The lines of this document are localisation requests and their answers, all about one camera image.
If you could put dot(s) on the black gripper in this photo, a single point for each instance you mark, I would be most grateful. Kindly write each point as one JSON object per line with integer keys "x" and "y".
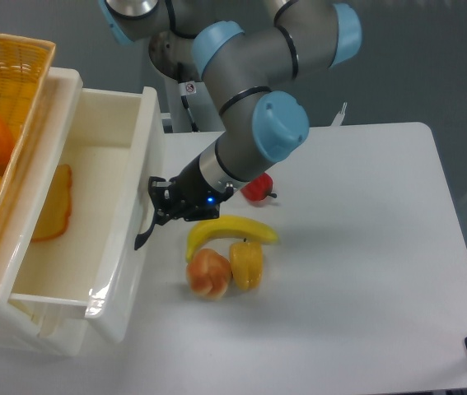
{"x": 187, "y": 196}

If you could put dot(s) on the white top drawer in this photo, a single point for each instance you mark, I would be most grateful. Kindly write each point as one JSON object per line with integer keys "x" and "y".
{"x": 87, "y": 278}

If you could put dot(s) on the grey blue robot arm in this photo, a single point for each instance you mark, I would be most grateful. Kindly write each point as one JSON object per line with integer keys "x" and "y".
{"x": 240, "y": 71}

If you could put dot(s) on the white drawer cabinet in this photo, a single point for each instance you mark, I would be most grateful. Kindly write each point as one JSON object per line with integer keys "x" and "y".
{"x": 26, "y": 322}

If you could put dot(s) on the yellow toy banana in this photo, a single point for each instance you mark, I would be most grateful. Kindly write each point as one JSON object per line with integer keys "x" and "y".
{"x": 225, "y": 227}

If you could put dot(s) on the knotted bread roll toy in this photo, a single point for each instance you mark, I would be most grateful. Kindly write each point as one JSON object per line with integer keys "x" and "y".
{"x": 209, "y": 274}

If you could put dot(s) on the red toy bell pepper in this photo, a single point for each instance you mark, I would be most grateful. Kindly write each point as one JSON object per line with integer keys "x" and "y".
{"x": 259, "y": 189}

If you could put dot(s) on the yellow toy bell pepper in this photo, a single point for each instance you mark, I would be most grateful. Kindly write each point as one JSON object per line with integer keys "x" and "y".
{"x": 247, "y": 264}

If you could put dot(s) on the orange toast slice toy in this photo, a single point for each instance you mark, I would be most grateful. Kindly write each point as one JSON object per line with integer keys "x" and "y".
{"x": 54, "y": 216}

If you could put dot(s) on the black upper drawer handle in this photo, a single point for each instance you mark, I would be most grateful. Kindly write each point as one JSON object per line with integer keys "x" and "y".
{"x": 143, "y": 236}

